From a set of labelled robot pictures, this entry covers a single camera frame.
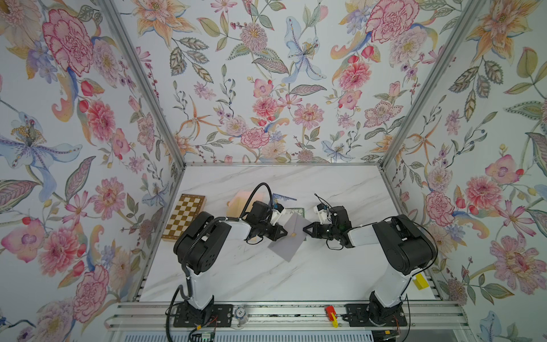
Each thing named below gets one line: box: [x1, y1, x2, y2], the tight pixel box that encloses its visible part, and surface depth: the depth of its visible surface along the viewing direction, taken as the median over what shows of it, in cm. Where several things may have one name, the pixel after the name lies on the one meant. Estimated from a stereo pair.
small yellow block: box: [412, 272, 430, 291], surface depth 82 cm
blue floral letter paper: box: [272, 193, 298, 203], surface depth 109 cm
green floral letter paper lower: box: [284, 207, 305, 219], surface depth 103 cm
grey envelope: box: [267, 212, 313, 263], surface depth 94 cm
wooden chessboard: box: [160, 193, 208, 243], surface depth 103 cm
